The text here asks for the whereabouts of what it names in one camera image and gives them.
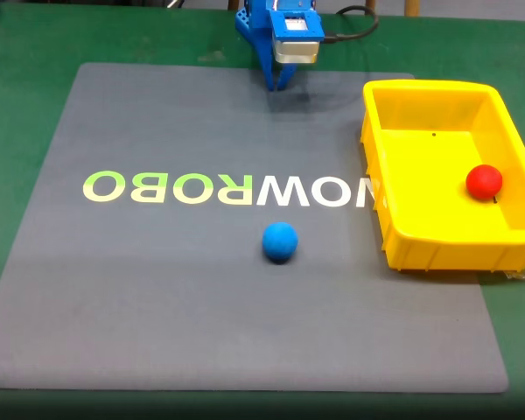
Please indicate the blue ball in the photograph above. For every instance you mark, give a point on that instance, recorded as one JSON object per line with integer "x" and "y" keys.
{"x": 280, "y": 242}

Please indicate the yellow plastic bin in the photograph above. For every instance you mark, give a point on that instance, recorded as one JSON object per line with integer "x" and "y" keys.
{"x": 424, "y": 184}

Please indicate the red ball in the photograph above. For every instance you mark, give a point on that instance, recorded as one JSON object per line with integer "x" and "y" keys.
{"x": 484, "y": 181}

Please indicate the wooden leg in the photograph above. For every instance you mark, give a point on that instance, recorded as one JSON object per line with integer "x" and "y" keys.
{"x": 412, "y": 6}
{"x": 232, "y": 4}

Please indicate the grey NOWROBO mat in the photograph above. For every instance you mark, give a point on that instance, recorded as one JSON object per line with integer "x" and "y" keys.
{"x": 201, "y": 284}

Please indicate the clear plastic scrap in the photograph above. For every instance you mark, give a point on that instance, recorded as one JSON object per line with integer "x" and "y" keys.
{"x": 522, "y": 275}

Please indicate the silver camera box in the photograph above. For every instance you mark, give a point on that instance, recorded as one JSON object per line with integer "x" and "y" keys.
{"x": 295, "y": 51}

